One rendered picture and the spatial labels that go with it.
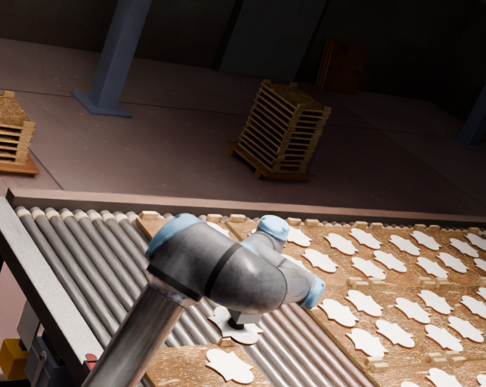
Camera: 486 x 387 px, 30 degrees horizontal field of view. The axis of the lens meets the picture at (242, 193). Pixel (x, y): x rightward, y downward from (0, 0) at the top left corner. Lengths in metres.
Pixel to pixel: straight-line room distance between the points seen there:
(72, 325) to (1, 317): 1.61
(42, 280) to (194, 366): 0.50
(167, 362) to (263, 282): 0.81
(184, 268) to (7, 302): 2.56
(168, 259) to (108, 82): 4.90
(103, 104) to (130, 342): 4.98
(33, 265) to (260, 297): 1.13
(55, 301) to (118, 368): 0.88
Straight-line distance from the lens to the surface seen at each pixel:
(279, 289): 1.70
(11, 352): 2.68
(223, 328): 2.26
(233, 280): 1.63
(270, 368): 2.61
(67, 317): 2.49
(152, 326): 1.67
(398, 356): 2.94
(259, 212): 3.45
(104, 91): 6.54
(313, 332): 2.89
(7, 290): 4.24
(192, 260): 1.65
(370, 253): 3.53
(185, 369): 2.42
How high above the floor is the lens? 2.26
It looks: 22 degrees down
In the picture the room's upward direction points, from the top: 22 degrees clockwise
